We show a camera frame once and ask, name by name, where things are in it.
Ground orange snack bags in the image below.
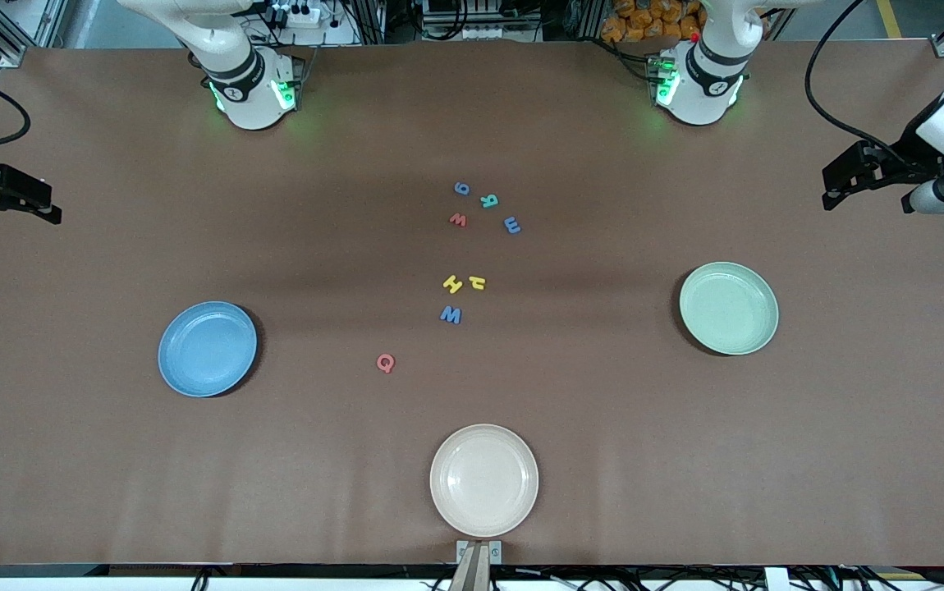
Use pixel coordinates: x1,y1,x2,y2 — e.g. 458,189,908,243
601,0,703,44

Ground white power strip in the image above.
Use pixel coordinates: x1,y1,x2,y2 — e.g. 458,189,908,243
271,4,325,30

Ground green plate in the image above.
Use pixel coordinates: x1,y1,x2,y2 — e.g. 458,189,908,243
679,262,780,356

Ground blue plate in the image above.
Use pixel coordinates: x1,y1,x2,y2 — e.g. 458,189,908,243
158,301,259,399

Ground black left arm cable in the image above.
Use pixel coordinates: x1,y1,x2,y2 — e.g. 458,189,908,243
804,0,920,161

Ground beige plate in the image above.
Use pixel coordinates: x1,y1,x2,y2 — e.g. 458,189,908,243
429,424,540,539

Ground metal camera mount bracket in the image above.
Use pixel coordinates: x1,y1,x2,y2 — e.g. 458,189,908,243
449,539,504,591

